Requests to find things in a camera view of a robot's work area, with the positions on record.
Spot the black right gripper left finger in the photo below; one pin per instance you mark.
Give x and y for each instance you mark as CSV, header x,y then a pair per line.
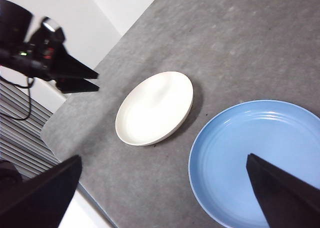
x,y
37,200

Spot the grey ribbed panel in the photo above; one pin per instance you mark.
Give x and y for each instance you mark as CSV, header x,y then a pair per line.
x,y
17,138

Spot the pale grey left camera box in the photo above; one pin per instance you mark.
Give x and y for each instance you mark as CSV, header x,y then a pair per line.
x,y
50,25

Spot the black rounded base housing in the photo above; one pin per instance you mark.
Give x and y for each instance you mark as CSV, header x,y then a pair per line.
x,y
8,173

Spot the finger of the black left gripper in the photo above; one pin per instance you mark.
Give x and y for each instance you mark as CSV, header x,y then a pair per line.
x,y
72,68
77,86

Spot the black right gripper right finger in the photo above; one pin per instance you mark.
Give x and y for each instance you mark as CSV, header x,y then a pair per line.
x,y
287,200

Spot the blue round plate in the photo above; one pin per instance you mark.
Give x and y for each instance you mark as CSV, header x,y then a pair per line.
x,y
225,150

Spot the white round plate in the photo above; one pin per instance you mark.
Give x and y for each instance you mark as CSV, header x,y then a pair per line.
x,y
152,110

